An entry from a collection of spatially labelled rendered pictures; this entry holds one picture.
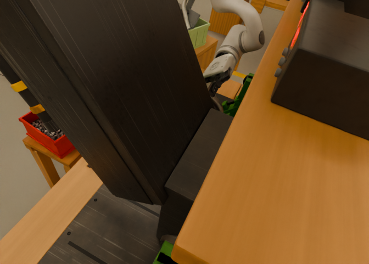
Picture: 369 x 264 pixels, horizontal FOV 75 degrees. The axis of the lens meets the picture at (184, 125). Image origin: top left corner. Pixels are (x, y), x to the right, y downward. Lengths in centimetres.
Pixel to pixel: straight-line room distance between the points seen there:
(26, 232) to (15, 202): 116
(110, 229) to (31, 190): 128
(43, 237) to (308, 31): 86
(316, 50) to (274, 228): 18
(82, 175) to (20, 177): 124
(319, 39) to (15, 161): 219
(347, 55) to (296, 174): 13
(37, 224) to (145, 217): 34
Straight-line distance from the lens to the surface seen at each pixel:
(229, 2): 93
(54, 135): 115
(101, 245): 87
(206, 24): 189
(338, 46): 32
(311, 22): 35
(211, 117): 70
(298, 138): 29
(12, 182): 218
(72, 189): 96
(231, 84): 148
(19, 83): 57
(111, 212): 90
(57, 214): 93
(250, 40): 91
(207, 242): 20
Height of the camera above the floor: 172
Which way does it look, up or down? 47 degrees down
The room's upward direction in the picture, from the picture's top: 12 degrees clockwise
